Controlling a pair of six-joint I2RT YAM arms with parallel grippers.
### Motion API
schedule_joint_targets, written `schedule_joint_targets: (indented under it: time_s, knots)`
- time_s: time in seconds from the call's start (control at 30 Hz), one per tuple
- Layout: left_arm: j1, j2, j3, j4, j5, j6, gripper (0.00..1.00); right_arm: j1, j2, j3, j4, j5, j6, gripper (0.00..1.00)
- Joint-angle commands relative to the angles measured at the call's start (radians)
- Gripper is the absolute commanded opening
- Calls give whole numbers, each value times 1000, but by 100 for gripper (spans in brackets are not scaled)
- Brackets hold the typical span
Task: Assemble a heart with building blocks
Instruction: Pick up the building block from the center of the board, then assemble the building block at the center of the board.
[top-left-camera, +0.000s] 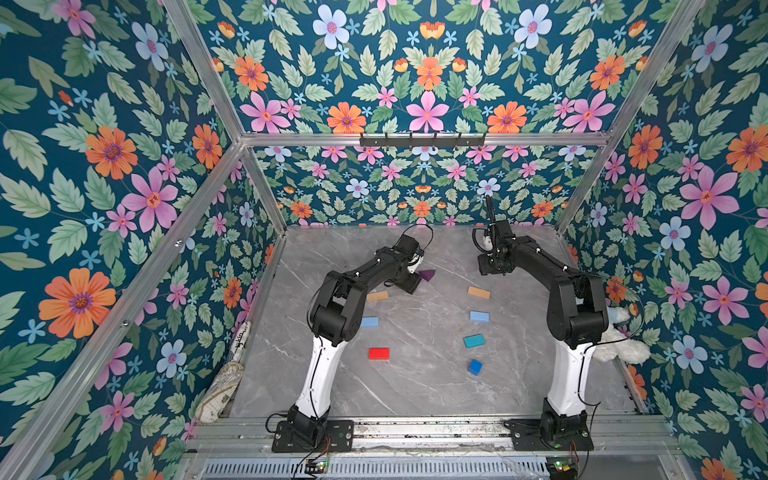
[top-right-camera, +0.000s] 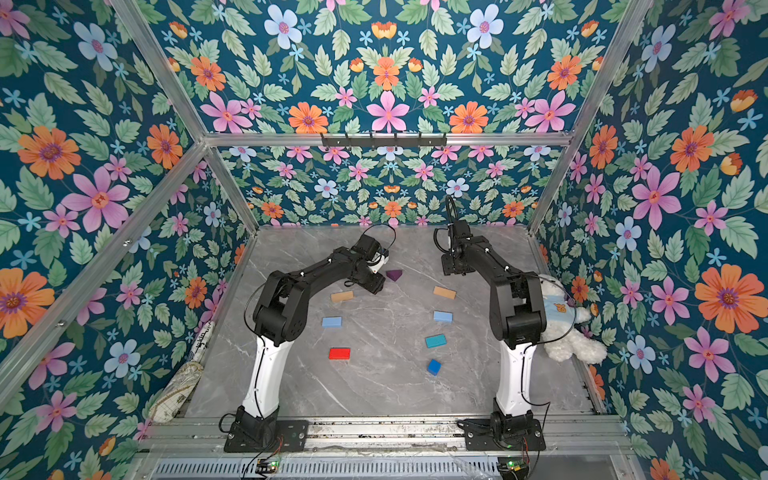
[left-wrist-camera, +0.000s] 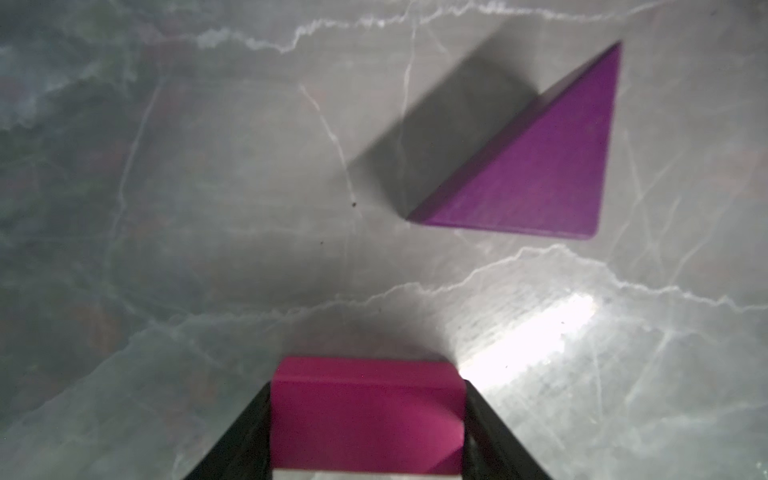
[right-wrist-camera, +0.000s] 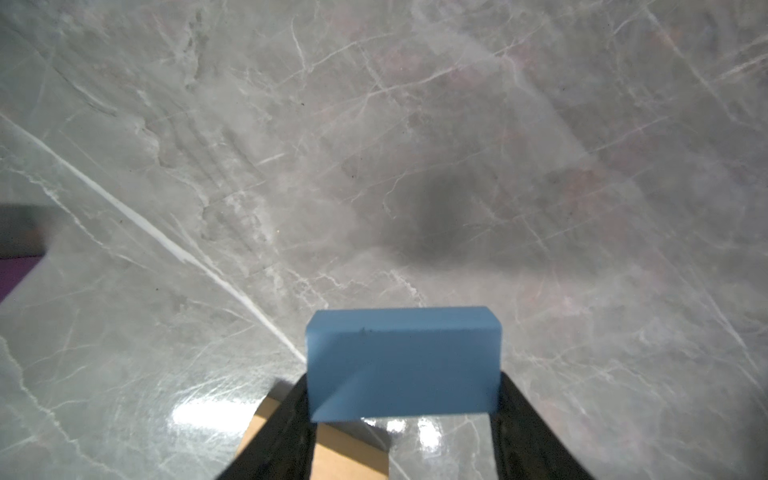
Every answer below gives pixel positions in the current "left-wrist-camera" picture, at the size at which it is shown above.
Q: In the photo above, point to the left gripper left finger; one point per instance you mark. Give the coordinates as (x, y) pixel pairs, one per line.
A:
(243, 451)

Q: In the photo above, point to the magenta rectangular block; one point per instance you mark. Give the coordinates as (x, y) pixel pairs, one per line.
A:
(367, 416)

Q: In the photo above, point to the purple triangular block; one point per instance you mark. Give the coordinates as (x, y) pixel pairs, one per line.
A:
(543, 173)

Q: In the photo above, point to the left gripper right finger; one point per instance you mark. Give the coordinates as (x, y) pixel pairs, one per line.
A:
(490, 450)

